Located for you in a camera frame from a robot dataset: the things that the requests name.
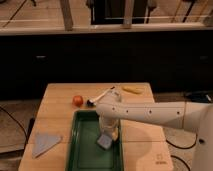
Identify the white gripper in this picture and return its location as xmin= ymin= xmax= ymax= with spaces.
xmin=99 ymin=117 xmax=119 ymax=141

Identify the grey-blue sponge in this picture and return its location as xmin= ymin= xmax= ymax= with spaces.
xmin=97 ymin=134 xmax=112 ymax=149

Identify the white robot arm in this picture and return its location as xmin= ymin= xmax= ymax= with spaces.
xmin=96 ymin=90 xmax=213 ymax=171

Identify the green plastic tray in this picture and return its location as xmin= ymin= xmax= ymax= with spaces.
xmin=65 ymin=110 xmax=124 ymax=171

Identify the red tomato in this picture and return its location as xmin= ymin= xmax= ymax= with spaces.
xmin=72 ymin=95 xmax=83 ymax=107

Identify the yellow banana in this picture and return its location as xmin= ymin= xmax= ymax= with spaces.
xmin=122 ymin=86 xmax=143 ymax=94

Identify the grey triangular cloth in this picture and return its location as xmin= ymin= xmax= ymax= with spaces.
xmin=32 ymin=133 xmax=62 ymax=158

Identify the dark blue floor object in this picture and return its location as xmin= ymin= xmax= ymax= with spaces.
xmin=184 ymin=92 xmax=212 ymax=103

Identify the white-handled black brush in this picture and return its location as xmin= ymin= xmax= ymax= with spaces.
xmin=86 ymin=86 xmax=115 ymax=107

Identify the black floor cable right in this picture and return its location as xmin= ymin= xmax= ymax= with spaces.
xmin=165 ymin=134 xmax=198 ymax=171

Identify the black floor cable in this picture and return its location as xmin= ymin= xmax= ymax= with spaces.
xmin=0 ymin=105 xmax=29 ymax=152
xmin=165 ymin=134 xmax=198 ymax=171

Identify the black floor cable left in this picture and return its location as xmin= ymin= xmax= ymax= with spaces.
xmin=0 ymin=105 xmax=29 ymax=152

